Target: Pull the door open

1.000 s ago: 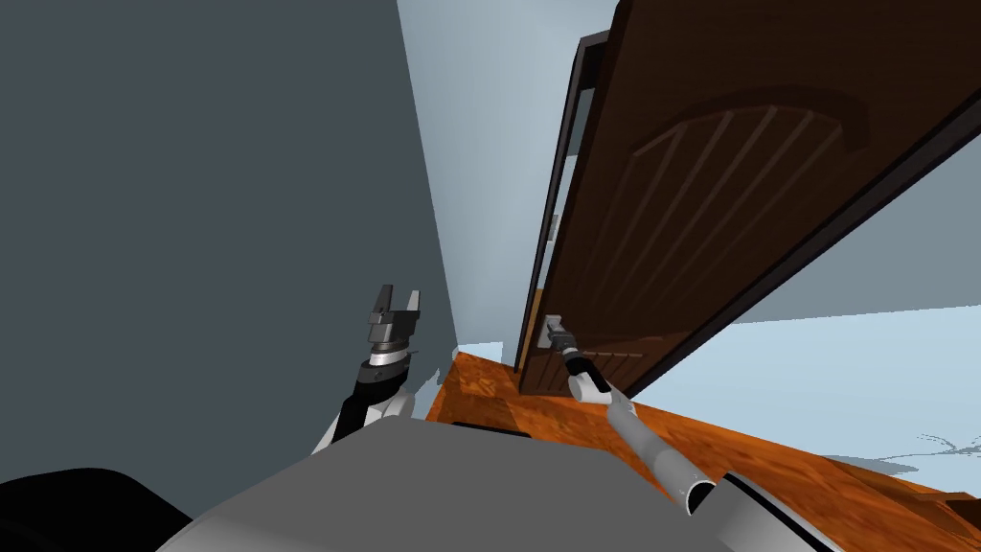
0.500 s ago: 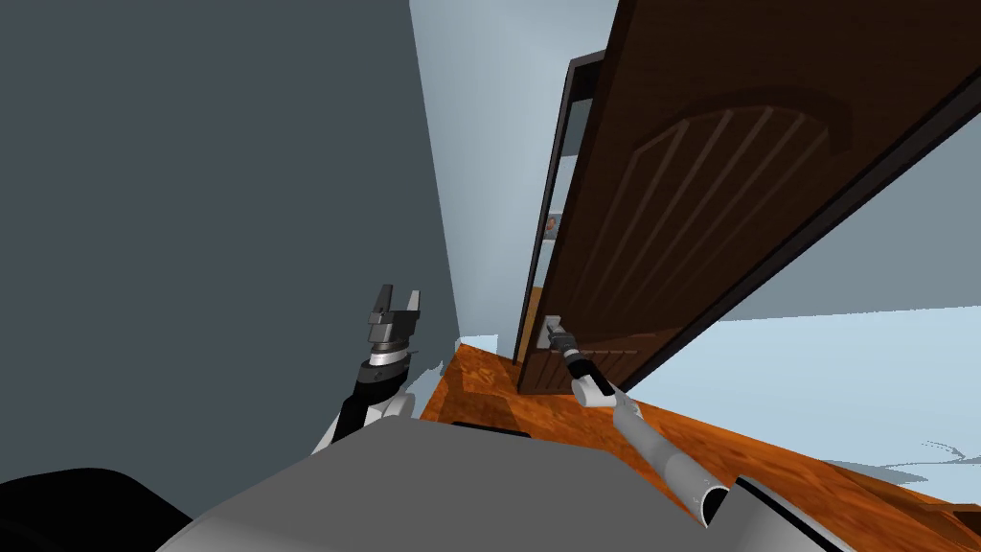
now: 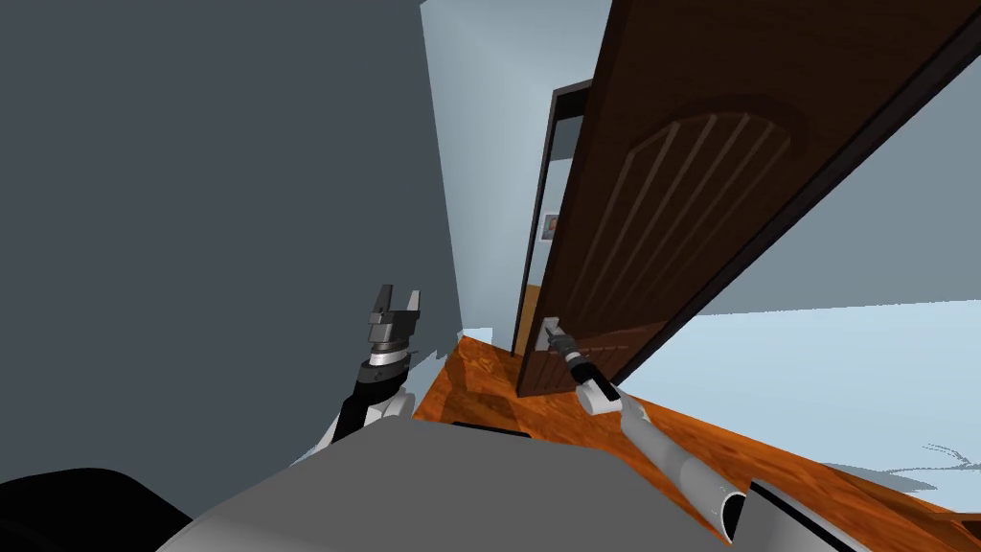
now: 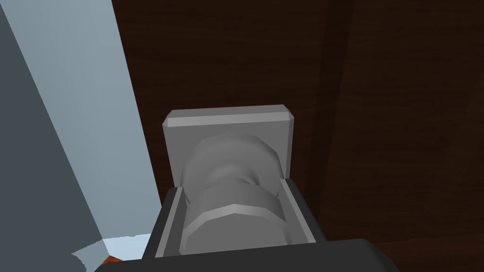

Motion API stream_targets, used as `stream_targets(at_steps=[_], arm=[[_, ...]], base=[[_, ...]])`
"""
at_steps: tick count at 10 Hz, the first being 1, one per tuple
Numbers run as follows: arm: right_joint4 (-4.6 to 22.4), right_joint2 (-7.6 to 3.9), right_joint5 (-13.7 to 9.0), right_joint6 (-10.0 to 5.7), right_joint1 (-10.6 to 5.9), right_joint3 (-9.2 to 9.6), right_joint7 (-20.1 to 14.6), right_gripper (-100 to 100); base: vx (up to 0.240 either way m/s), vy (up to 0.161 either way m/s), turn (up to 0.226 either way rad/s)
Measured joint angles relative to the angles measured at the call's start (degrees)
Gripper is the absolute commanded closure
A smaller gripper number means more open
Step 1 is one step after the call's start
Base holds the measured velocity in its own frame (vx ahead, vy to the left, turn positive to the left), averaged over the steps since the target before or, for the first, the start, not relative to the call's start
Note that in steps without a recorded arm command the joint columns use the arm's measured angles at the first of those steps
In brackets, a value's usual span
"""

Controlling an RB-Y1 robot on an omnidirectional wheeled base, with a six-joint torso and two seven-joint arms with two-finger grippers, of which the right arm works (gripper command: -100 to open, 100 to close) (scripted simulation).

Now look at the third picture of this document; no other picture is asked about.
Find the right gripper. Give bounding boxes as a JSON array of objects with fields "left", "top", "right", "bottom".
[{"left": 546, "top": 328, "right": 580, "bottom": 361}]

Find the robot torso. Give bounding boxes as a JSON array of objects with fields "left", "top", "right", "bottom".
[{"left": 155, "top": 414, "right": 733, "bottom": 552}]

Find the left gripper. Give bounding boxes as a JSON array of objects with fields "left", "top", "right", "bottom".
[{"left": 367, "top": 284, "right": 422, "bottom": 349}]

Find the dark brown wooden door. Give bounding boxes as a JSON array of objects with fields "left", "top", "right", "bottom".
[{"left": 514, "top": 0, "right": 981, "bottom": 400}]

